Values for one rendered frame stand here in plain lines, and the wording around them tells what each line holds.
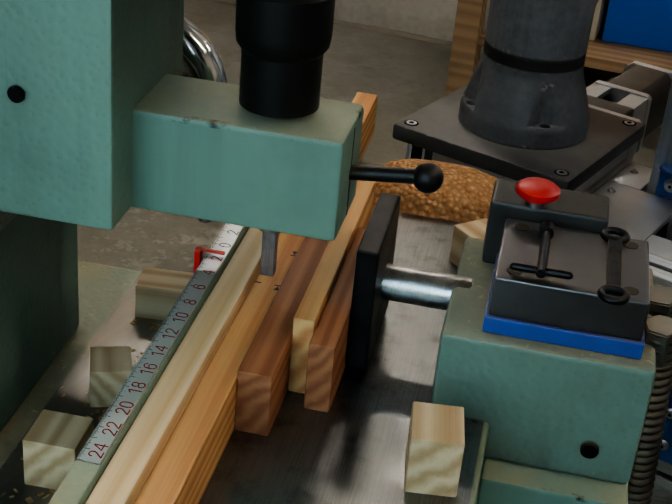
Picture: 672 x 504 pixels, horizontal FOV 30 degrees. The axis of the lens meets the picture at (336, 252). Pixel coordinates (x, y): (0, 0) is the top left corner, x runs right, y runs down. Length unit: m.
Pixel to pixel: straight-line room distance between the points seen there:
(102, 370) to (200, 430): 0.25
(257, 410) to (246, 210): 0.13
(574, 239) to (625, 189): 0.76
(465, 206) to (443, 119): 0.43
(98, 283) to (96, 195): 0.35
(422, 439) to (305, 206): 0.17
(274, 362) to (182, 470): 0.11
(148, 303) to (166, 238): 1.81
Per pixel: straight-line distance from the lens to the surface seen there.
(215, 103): 0.81
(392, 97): 3.75
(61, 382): 1.01
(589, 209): 0.87
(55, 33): 0.76
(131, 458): 0.69
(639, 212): 1.54
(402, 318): 0.92
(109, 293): 1.12
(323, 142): 0.77
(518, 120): 1.42
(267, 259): 0.85
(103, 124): 0.77
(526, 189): 0.84
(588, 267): 0.81
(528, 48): 1.41
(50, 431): 0.89
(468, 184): 1.07
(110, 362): 0.97
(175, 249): 2.83
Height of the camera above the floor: 1.38
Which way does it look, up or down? 29 degrees down
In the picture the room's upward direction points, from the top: 5 degrees clockwise
